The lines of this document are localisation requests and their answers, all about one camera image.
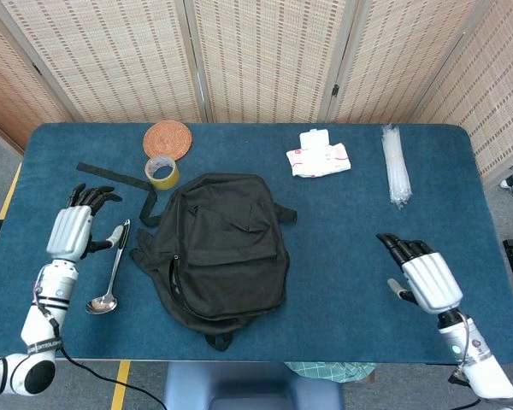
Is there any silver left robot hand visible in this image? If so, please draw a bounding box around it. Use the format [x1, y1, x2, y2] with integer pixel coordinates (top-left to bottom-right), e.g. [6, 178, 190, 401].
[45, 183, 125, 262]

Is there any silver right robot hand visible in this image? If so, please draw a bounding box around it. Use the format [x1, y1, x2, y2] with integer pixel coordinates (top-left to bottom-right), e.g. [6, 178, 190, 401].
[375, 232, 463, 316]

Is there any black fabric backpack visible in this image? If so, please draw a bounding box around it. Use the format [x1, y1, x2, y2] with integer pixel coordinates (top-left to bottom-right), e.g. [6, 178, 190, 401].
[76, 161, 299, 353]

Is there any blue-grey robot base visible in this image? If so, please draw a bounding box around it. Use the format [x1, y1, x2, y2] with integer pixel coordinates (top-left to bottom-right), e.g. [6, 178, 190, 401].
[162, 361, 345, 410]

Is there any blue felt table cover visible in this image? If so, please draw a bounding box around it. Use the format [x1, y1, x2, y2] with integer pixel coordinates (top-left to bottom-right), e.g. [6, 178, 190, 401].
[0, 122, 513, 364]

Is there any yellow packing tape roll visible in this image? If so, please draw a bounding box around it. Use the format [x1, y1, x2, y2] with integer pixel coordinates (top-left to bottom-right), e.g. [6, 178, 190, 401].
[144, 155, 181, 189]

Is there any clear plastic straw bundle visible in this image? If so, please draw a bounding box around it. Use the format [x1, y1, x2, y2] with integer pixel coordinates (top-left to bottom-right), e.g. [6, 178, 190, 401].
[380, 123, 412, 210]

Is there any round woven rattan coaster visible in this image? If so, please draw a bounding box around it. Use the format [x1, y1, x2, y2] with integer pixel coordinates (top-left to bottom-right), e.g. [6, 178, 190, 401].
[143, 120, 194, 162]

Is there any green checked cloth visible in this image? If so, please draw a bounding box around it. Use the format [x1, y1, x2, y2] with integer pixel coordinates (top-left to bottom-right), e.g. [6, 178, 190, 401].
[284, 361, 376, 384]

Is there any white wet wipes pack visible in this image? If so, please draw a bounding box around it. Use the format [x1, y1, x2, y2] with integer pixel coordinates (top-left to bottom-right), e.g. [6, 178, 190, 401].
[286, 128, 352, 179]

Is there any woven bamboo folding screen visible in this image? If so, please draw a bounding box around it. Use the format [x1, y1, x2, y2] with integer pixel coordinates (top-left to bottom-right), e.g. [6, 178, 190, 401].
[0, 0, 513, 176]

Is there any steel ladle with black handle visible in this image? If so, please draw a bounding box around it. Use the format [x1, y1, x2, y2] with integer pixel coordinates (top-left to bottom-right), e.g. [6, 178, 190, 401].
[85, 219, 132, 316]

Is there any black floor cable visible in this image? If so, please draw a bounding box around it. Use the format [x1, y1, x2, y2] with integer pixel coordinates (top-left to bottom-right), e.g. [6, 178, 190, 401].
[448, 396, 484, 410]
[59, 345, 168, 410]

